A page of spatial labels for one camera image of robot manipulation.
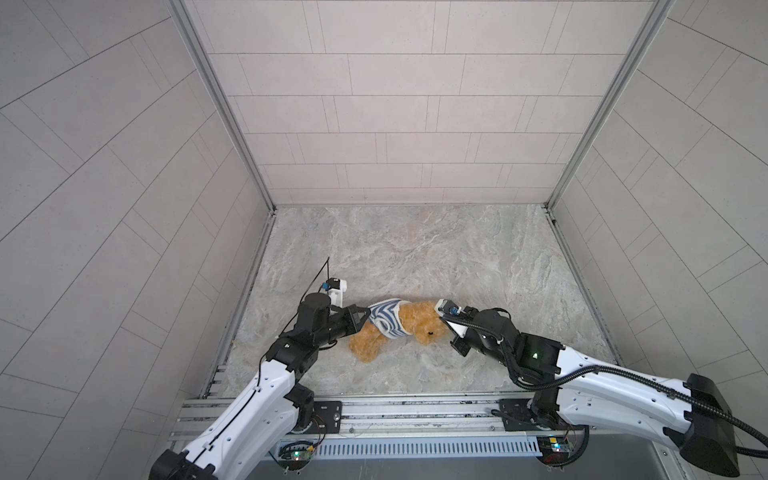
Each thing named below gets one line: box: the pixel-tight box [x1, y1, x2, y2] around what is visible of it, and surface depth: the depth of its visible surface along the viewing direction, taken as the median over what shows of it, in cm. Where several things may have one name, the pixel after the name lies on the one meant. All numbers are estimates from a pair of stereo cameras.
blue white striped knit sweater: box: [367, 298, 413, 339], surface depth 77 cm
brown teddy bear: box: [350, 300, 448, 363], surface depth 77 cm
